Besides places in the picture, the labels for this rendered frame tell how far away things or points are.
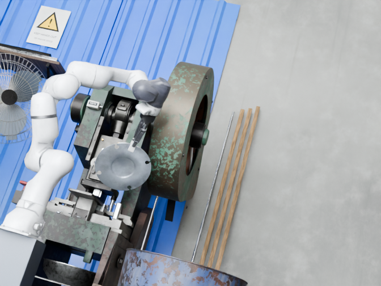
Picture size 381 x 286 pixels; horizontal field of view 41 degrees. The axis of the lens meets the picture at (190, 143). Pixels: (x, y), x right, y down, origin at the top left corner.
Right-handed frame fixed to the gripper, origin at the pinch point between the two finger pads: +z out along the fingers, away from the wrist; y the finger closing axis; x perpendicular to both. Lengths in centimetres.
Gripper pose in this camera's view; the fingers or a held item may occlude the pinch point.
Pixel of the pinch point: (132, 144)
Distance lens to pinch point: 257.7
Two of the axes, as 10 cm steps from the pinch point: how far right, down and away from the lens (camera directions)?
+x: -8.9, -3.5, -2.9
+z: -4.5, 7.9, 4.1
